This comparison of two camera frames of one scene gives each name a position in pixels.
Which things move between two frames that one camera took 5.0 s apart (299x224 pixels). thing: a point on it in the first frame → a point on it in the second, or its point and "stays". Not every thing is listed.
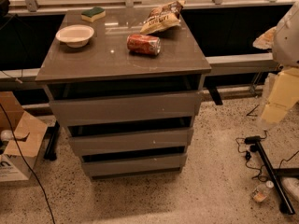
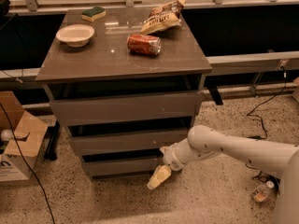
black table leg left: x=52 y=133 stays
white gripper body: x=287 y=44 → x=168 y=160
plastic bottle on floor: x=261 y=191 stays
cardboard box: x=21 y=139 stays
